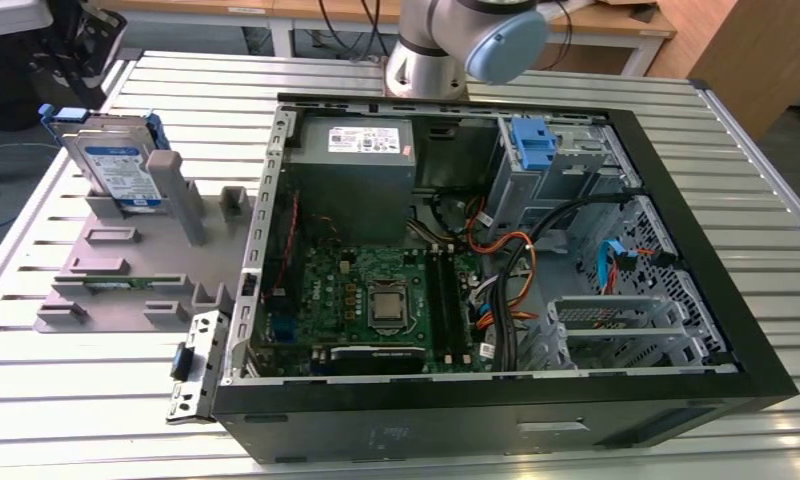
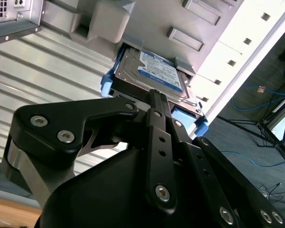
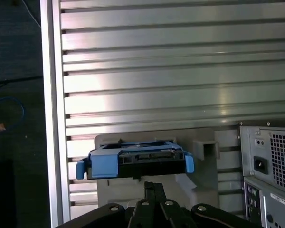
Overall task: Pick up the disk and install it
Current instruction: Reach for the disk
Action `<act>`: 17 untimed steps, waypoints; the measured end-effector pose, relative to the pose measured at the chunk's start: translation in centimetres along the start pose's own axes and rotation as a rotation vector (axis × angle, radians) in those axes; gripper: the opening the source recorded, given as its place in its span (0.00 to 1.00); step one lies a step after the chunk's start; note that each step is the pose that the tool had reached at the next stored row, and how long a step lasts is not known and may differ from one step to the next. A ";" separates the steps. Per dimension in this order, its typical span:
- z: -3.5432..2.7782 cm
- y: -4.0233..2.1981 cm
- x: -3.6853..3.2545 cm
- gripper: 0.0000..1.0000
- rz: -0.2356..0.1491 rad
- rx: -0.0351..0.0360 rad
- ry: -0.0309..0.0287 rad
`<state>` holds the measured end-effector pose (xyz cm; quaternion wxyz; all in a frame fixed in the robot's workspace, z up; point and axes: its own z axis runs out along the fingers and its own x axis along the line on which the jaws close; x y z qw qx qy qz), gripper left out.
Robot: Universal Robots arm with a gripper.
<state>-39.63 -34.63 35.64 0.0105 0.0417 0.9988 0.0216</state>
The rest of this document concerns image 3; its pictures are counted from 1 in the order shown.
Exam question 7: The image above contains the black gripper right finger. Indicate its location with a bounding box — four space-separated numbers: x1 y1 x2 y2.
154 181 260 228

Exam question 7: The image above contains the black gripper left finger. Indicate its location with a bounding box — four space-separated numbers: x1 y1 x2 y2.
59 181 161 228

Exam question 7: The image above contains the hard disk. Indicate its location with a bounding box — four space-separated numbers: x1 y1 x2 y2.
76 141 195 181

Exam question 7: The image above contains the grey parts rack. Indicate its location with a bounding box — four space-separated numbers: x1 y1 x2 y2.
94 127 221 228

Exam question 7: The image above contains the black PC case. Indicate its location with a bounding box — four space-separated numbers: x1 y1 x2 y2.
238 122 285 228

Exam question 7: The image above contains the grey power supply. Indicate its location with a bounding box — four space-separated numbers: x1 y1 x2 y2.
239 125 285 178

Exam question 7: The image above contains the blue floor cable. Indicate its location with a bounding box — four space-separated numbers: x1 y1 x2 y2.
0 96 26 136

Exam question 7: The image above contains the white floor cable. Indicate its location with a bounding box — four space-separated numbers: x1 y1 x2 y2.
23 0 43 27

